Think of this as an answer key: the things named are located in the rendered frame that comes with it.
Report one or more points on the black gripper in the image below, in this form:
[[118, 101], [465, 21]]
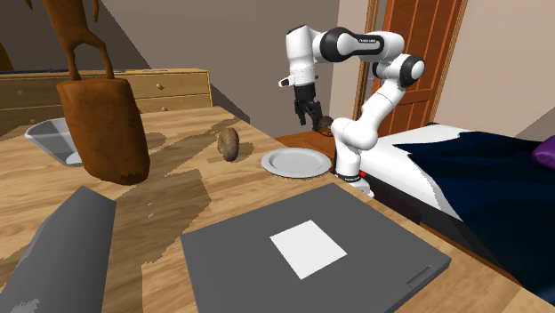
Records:
[[305, 95]]

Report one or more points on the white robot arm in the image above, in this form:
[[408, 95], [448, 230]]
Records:
[[373, 117]]

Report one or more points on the grey plate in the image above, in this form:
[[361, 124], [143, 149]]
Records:
[[295, 162]]

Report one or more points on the brown potato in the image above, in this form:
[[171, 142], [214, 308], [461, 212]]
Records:
[[228, 143]]

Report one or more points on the wooden desk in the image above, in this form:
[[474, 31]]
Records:
[[182, 143]]

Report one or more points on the wooden chest of drawers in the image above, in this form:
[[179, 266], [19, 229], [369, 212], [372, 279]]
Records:
[[177, 84]]

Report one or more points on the orange wooden door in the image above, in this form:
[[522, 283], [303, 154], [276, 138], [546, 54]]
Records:
[[433, 26]]

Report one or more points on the closed grey laptop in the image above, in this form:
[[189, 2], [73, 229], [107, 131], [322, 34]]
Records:
[[242, 268]]

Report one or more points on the bed with dark blue blanket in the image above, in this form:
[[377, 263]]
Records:
[[485, 182]]

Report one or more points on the tall brown figure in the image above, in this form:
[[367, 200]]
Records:
[[104, 130]]

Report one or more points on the clear grey bowl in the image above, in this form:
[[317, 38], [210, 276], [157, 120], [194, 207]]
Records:
[[47, 138]]

